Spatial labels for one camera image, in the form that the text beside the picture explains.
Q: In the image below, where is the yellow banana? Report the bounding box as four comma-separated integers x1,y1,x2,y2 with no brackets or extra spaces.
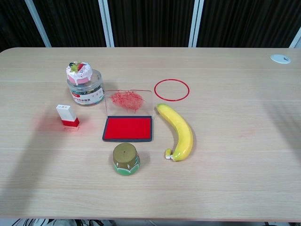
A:
155,103,194,162

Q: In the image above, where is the white partition post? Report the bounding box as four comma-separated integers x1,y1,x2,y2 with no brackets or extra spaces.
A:
188,0,205,48
24,0,52,48
288,30,301,49
98,0,115,48

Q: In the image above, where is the red and white stamp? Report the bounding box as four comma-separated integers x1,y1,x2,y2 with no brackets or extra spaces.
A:
55,104,80,128

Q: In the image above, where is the red ink pad with clear lid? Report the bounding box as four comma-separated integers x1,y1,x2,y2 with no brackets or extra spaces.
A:
102,89,154,143

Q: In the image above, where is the thin red ring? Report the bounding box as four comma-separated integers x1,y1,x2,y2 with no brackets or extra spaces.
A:
154,79,190,102

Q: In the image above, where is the olive green upturned cup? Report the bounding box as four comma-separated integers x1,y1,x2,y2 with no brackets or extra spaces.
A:
112,143,141,177

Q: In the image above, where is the pink toy cake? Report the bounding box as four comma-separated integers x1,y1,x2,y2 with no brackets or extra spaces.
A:
66,61,93,86

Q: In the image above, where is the white table cable grommet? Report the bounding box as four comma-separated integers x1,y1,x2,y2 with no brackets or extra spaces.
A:
269,54,292,65

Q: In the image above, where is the clear plastic jar of clips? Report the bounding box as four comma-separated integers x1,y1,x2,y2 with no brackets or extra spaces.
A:
67,69,105,106

